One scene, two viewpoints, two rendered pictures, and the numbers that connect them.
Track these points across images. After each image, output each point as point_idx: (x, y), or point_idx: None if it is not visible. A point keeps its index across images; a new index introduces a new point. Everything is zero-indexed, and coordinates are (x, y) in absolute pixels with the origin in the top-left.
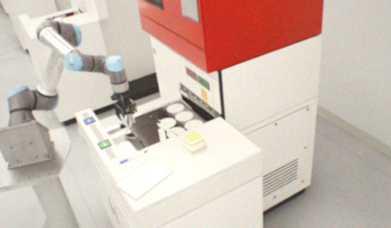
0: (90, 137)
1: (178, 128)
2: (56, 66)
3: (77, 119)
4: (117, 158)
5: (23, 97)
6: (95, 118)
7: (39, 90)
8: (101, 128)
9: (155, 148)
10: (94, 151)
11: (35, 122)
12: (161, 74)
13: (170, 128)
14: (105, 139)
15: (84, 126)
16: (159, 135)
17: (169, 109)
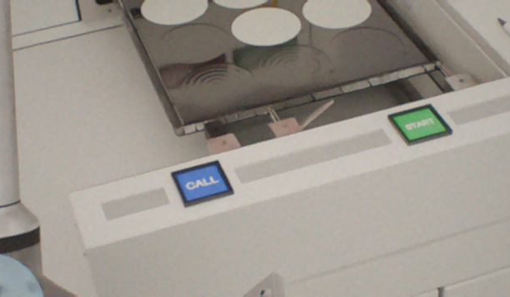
0: (342, 173)
1: (312, 4)
2: (10, 16)
3: (132, 247)
4: None
5: (63, 288)
6: (191, 166)
7: (5, 228)
8: (285, 143)
9: (484, 7)
10: (385, 203)
11: (282, 281)
12: None
13: (308, 19)
14: (376, 125)
15: (245, 199)
16: (339, 44)
17: (172, 19)
